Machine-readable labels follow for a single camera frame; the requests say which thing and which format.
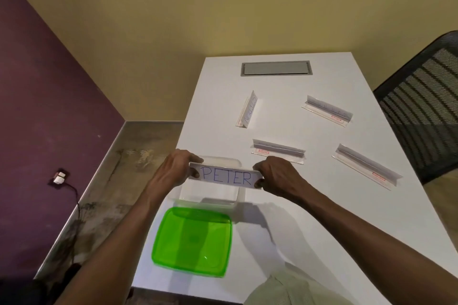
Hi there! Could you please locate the person's right hand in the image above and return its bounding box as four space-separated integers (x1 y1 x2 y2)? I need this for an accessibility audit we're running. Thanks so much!
252 155 310 205

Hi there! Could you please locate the person's left hand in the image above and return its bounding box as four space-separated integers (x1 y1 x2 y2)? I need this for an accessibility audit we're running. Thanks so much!
154 149 205 196

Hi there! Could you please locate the clear plastic container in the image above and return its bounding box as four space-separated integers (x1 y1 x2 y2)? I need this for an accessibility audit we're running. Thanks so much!
173 155 246 209

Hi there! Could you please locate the green plastic lid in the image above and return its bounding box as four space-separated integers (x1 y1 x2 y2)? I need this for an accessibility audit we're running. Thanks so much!
151 206 233 279

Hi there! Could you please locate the person's left forearm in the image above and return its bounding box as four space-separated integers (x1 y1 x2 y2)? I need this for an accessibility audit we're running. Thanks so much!
53 179 179 305

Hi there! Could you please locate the person's right forearm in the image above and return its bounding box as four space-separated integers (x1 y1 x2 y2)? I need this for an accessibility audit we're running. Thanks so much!
293 179 458 305

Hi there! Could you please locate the pale green shirt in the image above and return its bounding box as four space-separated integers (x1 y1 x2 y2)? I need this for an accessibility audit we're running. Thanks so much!
243 265 355 305

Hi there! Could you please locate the black mesh office chair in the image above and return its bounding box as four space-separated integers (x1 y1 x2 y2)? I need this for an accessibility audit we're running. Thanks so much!
373 30 458 186

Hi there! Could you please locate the black chair base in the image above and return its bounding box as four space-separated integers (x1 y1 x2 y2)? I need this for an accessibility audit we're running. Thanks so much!
0 262 83 305

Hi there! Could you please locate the black power cable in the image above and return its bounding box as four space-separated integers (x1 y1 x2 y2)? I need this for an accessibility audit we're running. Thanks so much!
53 181 85 280

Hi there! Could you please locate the grey table cable hatch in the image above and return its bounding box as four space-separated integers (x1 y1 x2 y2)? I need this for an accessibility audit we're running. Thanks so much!
240 60 313 77

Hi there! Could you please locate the wall socket with white plug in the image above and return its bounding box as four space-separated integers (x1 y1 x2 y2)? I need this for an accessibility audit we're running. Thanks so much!
48 168 71 189

